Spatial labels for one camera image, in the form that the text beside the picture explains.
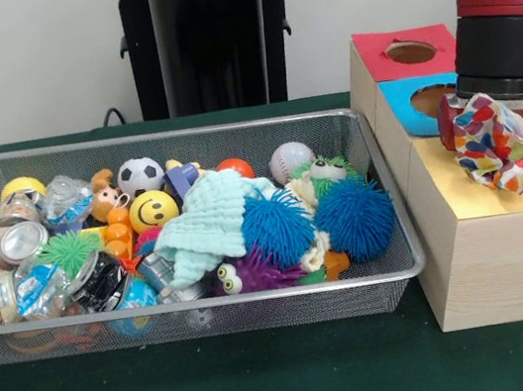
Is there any polka dot cloth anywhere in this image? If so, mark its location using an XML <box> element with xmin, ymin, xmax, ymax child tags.
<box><xmin>444</xmin><ymin>84</ymin><xmax>523</xmax><ymax>208</ymax></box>

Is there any orange red ball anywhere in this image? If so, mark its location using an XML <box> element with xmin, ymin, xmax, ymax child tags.
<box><xmin>214</xmin><ymin>154</ymin><xmax>257</xmax><ymax>185</ymax></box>

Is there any green spiky toy with eyes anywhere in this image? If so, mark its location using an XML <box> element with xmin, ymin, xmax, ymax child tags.
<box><xmin>288</xmin><ymin>151</ymin><xmax>366</xmax><ymax>199</ymax></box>

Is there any light blue knitted cloth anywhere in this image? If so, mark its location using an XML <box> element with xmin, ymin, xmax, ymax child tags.
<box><xmin>143</xmin><ymin>161</ymin><xmax>289</xmax><ymax>293</ymax></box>

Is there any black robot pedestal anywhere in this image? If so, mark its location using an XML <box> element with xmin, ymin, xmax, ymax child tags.
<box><xmin>100</xmin><ymin>0</ymin><xmax>329</xmax><ymax>129</ymax></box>

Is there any black cable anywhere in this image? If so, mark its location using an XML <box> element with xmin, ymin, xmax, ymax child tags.
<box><xmin>99</xmin><ymin>105</ymin><xmax>130</xmax><ymax>130</ymax></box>

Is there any wooden box with three holes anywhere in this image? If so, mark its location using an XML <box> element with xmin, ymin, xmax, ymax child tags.
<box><xmin>339</xmin><ymin>5</ymin><xmax>523</xmax><ymax>343</ymax></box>

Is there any white baseball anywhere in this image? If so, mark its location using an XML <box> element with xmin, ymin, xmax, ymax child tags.
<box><xmin>265</xmin><ymin>138</ymin><xmax>319</xmax><ymax>189</ymax></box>

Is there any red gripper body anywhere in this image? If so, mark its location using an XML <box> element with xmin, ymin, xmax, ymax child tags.
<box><xmin>432</xmin><ymin>79</ymin><xmax>523</xmax><ymax>162</ymax></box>

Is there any cream knitted cloth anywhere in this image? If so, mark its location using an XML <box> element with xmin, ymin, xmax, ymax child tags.
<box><xmin>283</xmin><ymin>173</ymin><xmax>341</xmax><ymax>275</ymax></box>

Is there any purple spiky toy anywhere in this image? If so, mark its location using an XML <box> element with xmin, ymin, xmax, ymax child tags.
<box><xmin>201</xmin><ymin>241</ymin><xmax>310</xmax><ymax>302</ymax></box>

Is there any green spiky ball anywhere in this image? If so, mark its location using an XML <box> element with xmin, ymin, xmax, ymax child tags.
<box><xmin>35</xmin><ymin>226</ymin><xmax>108</xmax><ymax>283</ymax></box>

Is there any blue spiky ball with eyes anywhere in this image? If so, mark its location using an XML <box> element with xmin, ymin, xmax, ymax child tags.
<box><xmin>235</xmin><ymin>182</ymin><xmax>323</xmax><ymax>274</ymax></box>

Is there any black and white soccer ball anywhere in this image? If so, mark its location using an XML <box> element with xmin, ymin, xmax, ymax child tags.
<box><xmin>113</xmin><ymin>153</ymin><xmax>167</xmax><ymax>199</ymax></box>

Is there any dark green table cloth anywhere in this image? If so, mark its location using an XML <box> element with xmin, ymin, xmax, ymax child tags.
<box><xmin>0</xmin><ymin>56</ymin><xmax>523</xmax><ymax>391</ymax></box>

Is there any yellow smiley ball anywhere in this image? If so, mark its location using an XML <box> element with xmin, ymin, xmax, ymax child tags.
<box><xmin>125</xmin><ymin>186</ymin><xmax>182</xmax><ymax>236</ymax></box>

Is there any silver mesh bin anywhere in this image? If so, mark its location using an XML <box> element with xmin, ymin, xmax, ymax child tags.
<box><xmin>0</xmin><ymin>86</ymin><xmax>434</xmax><ymax>377</ymax></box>

